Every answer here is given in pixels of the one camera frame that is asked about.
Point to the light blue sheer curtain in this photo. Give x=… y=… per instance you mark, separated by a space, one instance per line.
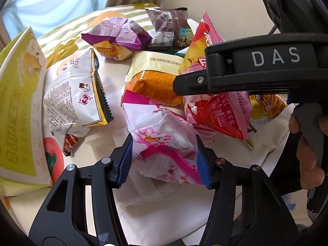
x=56 y=2

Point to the dark purple snack packet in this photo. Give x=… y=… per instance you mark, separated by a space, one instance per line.
x=169 y=25

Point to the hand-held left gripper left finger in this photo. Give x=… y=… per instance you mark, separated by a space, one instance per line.
x=125 y=158

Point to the small red brown snack packet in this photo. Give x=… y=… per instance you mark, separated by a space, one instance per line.
x=73 y=142

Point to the green and white cardboard box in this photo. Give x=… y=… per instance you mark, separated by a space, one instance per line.
x=18 y=107

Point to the orange and cream snack packet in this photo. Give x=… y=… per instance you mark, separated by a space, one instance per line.
x=153 y=82

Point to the floral striped blanket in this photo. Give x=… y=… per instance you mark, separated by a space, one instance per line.
x=76 y=28

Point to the light purple snack packet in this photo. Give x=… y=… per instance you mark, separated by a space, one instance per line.
x=115 y=34

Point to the red and pink snack packet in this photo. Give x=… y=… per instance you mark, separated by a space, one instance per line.
x=217 y=115

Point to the white paper sheet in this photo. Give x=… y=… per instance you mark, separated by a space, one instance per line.
x=164 y=210

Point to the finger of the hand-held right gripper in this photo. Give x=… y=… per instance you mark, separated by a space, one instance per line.
x=189 y=84

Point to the person's right hand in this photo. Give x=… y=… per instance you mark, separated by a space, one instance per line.
x=306 y=169

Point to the white snack packet gold edge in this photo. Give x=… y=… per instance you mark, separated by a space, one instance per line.
x=71 y=100

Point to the pink and white snack packet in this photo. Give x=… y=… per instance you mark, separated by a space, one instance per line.
x=164 y=133

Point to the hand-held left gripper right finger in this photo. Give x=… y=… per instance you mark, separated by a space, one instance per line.
x=203 y=169

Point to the teal snack packet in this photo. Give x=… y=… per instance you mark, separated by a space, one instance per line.
x=182 y=52

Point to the yellow orange snack packet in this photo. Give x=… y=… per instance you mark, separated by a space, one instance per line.
x=266 y=107

